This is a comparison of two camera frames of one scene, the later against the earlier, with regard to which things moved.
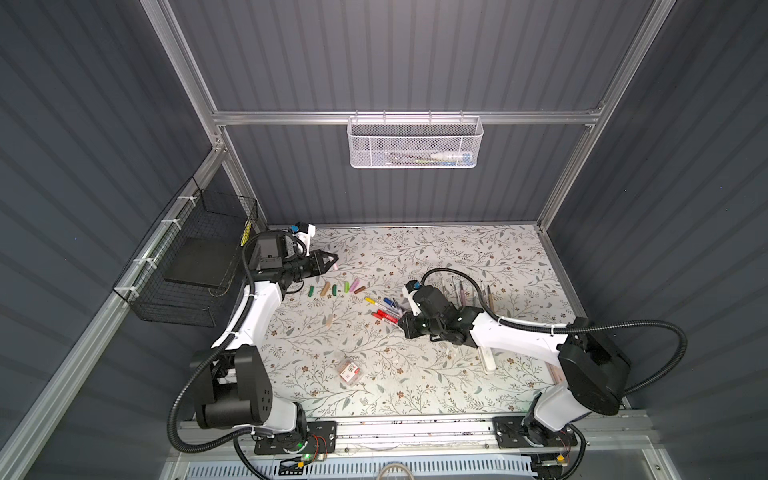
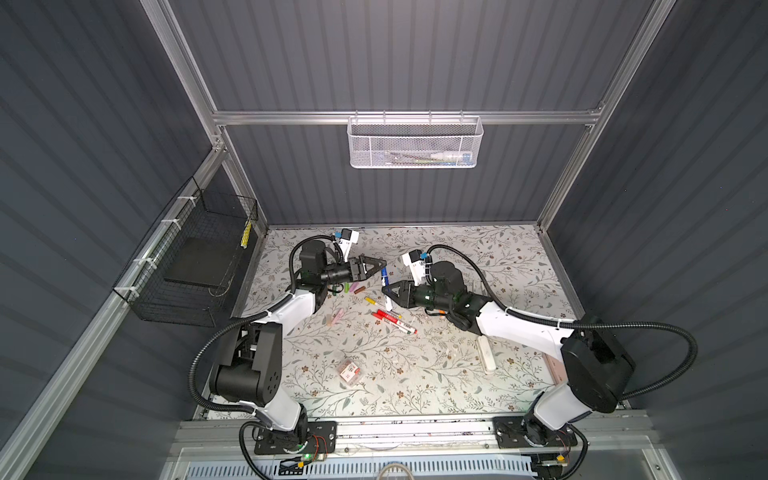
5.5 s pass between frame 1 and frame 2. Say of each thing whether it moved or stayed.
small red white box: stayed
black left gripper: moved
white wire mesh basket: stayed
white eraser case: stayed
